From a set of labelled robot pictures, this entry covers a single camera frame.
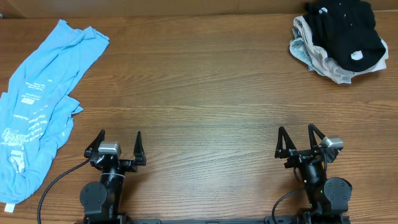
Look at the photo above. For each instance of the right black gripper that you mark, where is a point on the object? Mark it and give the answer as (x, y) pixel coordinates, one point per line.
(298, 155)

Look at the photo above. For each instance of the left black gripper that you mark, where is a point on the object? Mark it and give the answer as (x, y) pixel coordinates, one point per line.
(130, 165)

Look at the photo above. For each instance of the beige garment in pile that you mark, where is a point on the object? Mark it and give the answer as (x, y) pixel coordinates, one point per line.
(327, 65)

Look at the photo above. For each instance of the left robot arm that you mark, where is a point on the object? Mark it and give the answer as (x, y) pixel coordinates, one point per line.
(101, 200)

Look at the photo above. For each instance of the light blue printed t-shirt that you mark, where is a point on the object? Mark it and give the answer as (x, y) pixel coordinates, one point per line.
(37, 111)

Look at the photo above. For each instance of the black garment on pile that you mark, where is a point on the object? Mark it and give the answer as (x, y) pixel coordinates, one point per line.
(346, 30)

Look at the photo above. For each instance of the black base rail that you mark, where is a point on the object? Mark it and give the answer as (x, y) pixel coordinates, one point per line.
(265, 220)

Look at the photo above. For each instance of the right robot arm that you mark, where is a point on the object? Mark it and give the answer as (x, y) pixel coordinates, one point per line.
(328, 197)

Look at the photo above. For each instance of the grey-blue garment in pile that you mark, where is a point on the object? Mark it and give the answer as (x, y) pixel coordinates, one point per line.
(298, 50)

